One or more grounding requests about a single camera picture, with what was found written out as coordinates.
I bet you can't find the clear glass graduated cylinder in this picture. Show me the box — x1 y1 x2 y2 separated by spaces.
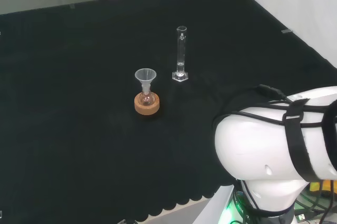
172 25 190 82

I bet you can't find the small round-bottom glass flask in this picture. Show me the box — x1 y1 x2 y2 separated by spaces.
139 88 155 106

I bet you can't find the clear plastic funnel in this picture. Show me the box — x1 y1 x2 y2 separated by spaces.
134 68 157 91

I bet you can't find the black bench cloth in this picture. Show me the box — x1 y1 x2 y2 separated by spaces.
0 0 337 222

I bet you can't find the yellow stop button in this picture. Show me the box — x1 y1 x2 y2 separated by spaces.
309 180 337 196

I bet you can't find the brown cork ring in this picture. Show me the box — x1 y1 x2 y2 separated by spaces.
134 93 161 116

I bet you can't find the black cable with plug connector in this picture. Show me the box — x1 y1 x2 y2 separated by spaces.
256 84 293 103

